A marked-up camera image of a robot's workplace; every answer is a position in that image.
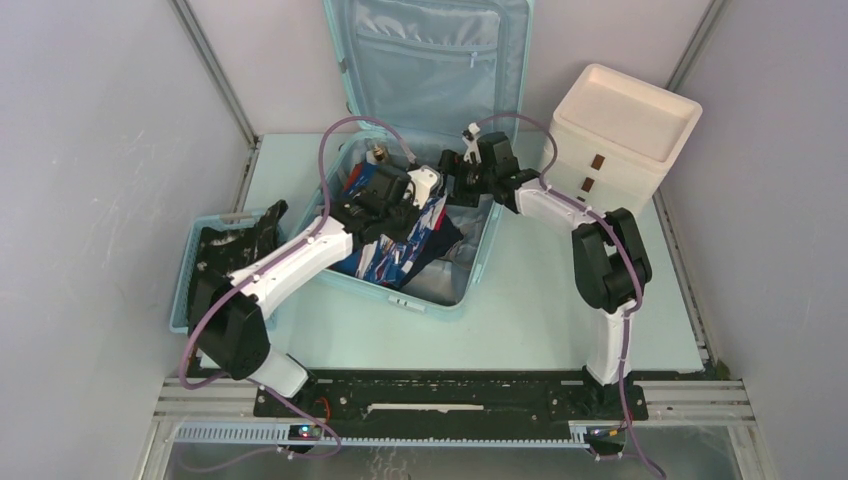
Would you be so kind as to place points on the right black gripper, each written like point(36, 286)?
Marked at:
point(453, 164)

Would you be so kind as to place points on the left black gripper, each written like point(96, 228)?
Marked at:
point(414, 212)

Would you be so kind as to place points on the blue white red garment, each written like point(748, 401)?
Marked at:
point(397, 255)

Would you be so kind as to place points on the light blue ribbed suitcase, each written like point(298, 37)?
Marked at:
point(425, 70)

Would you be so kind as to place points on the black white patterned garment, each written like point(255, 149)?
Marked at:
point(232, 245)

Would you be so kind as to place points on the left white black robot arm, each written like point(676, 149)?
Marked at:
point(227, 321)

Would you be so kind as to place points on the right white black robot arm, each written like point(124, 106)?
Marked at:
point(610, 263)

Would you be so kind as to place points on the dark navy garment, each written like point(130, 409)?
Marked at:
point(442, 239)

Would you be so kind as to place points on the cream plastic drawer cabinet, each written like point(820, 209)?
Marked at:
point(615, 138)

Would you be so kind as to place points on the blue perforated plastic basket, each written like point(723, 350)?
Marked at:
point(185, 278)

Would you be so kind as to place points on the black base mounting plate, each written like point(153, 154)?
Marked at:
point(472, 405)

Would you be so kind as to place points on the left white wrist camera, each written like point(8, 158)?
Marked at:
point(423, 182)

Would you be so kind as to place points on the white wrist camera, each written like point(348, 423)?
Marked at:
point(470, 138)
point(423, 182)

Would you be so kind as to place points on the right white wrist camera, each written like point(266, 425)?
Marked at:
point(470, 138)

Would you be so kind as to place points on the aluminium frame rail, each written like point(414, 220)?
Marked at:
point(227, 410)

